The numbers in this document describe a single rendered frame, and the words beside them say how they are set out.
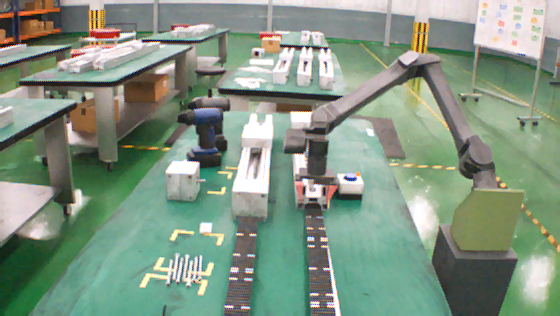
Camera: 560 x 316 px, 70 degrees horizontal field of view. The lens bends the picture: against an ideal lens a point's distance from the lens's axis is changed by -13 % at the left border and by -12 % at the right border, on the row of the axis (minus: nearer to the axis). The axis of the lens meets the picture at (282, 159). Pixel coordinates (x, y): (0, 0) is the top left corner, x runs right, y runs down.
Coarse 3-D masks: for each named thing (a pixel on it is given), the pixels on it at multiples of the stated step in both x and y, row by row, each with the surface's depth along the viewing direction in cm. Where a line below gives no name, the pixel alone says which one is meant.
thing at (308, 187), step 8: (304, 152) 173; (296, 160) 156; (304, 160) 168; (296, 168) 152; (304, 184) 137; (312, 184) 144; (296, 192) 146; (304, 192) 140; (312, 192) 141; (320, 192) 140; (296, 200) 144; (304, 200) 139; (312, 200) 139; (320, 200) 139; (304, 208) 140; (328, 208) 140
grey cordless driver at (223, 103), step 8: (192, 104) 178; (200, 104) 178; (208, 104) 178; (216, 104) 179; (224, 104) 180; (216, 128) 184; (216, 136) 184; (224, 136) 189; (216, 144) 184; (224, 144) 185
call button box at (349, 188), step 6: (342, 180) 148; (348, 180) 147; (354, 180) 147; (360, 180) 148; (342, 186) 146; (348, 186) 146; (354, 186) 146; (360, 186) 146; (336, 192) 150; (342, 192) 147; (348, 192) 147; (354, 192) 147; (360, 192) 147; (342, 198) 147; (348, 198) 147; (354, 198) 147; (360, 198) 147
